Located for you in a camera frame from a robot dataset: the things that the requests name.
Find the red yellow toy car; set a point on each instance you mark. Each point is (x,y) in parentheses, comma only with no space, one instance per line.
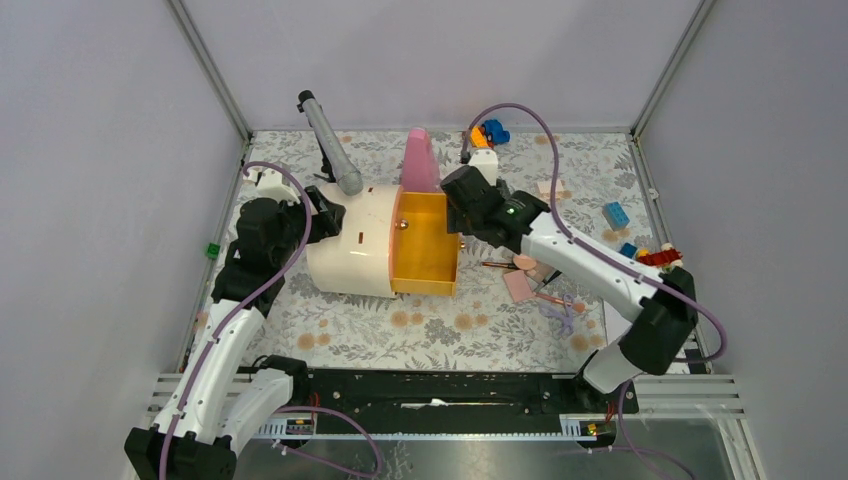
(667,257)

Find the grey microphone on stand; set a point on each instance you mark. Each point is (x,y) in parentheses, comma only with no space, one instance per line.
(336,164)

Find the cream round drawer organizer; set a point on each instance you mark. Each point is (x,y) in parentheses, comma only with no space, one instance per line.
(390,242)

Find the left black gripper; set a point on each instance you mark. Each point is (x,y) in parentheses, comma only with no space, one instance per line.
(328,222)

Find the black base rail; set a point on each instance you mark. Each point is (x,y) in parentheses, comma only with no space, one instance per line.
(449,402)

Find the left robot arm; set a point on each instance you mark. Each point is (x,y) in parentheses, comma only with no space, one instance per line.
(196,435)

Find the green small block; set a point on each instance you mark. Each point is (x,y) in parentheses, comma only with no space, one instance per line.
(212,251)

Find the light blue lego brick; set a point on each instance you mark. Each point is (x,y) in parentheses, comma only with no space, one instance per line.
(616,216)

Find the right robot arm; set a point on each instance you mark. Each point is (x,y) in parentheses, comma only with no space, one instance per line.
(659,305)

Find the pink square compact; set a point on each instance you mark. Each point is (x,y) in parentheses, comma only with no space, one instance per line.
(517,286)

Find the pink handle brush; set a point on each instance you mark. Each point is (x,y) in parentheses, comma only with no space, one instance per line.
(579,307)

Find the pink cone bottle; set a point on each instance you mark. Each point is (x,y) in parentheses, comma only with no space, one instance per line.
(420,168)

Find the black makeup brush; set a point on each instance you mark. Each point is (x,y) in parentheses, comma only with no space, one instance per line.
(547,280)

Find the orange and blue toy car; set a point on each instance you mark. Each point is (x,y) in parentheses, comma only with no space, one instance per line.
(488,134)

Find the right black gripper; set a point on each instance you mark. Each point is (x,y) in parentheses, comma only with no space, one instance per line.
(456,221)

